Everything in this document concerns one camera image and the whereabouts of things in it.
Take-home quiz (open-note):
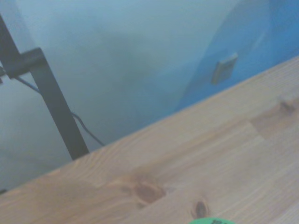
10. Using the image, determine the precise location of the plastic water bottle green cap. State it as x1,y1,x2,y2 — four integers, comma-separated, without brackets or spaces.
187,216,235,224

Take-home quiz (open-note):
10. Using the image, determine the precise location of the grey wall switch plate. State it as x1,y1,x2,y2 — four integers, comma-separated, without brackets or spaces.
211,53,239,85

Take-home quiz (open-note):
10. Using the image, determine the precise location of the black jointed camera stand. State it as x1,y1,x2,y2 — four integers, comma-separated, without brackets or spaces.
0,13,90,161

